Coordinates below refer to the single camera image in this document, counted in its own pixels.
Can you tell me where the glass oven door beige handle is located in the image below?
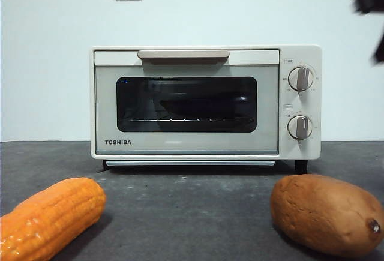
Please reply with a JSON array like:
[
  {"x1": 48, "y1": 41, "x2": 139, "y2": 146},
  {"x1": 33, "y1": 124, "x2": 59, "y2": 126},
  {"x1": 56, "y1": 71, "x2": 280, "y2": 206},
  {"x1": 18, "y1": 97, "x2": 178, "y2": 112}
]
[{"x1": 94, "y1": 49, "x2": 280, "y2": 156}]

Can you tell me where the orange corn cob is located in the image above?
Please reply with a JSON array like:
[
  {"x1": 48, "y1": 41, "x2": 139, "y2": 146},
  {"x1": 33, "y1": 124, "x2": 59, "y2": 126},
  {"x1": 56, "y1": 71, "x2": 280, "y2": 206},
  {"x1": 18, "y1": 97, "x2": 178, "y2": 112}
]
[{"x1": 0, "y1": 177, "x2": 107, "y2": 261}]

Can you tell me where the metal wire oven rack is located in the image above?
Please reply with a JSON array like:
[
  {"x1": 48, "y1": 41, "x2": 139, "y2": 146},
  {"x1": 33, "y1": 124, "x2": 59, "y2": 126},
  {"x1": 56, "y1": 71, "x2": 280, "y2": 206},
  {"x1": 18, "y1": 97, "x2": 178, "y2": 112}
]
[{"x1": 127, "y1": 117, "x2": 255, "y2": 124}]

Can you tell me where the cream oven knob beige grip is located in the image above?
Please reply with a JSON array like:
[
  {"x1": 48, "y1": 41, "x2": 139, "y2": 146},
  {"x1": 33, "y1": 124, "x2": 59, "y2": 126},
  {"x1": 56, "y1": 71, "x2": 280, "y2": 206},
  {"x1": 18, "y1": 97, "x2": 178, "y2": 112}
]
[
  {"x1": 287, "y1": 66, "x2": 315, "y2": 92},
  {"x1": 287, "y1": 115, "x2": 314, "y2": 140}
]

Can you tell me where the grey oven crumb tray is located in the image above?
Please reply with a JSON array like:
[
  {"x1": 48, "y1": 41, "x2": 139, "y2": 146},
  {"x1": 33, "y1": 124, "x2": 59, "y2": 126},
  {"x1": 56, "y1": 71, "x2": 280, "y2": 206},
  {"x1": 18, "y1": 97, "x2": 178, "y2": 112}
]
[{"x1": 106, "y1": 160, "x2": 275, "y2": 166}]

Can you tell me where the dark purple eggplant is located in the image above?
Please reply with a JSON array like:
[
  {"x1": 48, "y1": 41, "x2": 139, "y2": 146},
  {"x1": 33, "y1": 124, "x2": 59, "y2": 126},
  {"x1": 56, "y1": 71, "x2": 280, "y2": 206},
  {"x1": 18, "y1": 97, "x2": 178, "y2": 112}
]
[{"x1": 160, "y1": 92, "x2": 250, "y2": 118}]

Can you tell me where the brown sweet potato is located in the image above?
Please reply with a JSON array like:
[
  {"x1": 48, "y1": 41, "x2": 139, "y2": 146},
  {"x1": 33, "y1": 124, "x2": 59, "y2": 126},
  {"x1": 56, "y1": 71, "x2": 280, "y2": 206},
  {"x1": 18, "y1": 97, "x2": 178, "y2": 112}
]
[{"x1": 270, "y1": 173, "x2": 384, "y2": 259}]

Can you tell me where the cream Toshiba toaster oven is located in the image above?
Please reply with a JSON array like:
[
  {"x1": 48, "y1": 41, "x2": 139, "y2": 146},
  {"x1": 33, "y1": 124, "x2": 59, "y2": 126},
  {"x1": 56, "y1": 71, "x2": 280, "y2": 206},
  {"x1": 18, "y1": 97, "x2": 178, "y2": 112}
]
[{"x1": 89, "y1": 44, "x2": 323, "y2": 174}]

